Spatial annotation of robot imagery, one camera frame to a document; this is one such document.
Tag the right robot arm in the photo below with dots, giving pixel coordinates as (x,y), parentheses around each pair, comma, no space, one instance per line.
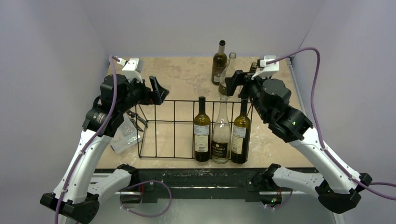
(336,185)

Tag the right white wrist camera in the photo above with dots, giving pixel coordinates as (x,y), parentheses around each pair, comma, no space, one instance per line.
(264,70)

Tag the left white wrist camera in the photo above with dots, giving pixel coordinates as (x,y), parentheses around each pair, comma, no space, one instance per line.
(132,68)

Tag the green bottle white label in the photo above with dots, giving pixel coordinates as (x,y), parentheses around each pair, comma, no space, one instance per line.
(201,131)

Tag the dark bottle silver neck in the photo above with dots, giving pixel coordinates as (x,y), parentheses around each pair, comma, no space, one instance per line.
(219,63)

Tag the clear bottle black cap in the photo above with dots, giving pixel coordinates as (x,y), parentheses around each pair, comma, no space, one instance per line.
(253,66)

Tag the dark green wine bottle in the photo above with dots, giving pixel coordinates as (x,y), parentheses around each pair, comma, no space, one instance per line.
(241,135)

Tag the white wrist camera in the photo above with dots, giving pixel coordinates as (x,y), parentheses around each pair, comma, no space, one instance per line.
(132,68)
(264,70)

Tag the clear tall bottle dark label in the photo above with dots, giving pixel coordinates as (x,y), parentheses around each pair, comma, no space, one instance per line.
(227,72)

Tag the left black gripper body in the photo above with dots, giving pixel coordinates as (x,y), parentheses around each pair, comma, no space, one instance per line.
(146,97)

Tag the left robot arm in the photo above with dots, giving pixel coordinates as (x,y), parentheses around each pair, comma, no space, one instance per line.
(76,199)

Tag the black table front rail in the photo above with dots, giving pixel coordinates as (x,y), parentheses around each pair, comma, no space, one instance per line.
(247,184)

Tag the black wire wine rack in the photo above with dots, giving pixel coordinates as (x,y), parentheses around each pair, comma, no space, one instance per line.
(169,131)

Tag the black pruning shears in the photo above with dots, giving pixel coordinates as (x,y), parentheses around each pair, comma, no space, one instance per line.
(135,118)

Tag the clear bottle black label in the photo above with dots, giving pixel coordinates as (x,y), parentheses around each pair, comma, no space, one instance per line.
(221,134)

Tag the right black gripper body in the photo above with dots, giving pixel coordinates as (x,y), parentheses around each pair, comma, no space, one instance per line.
(240,82)

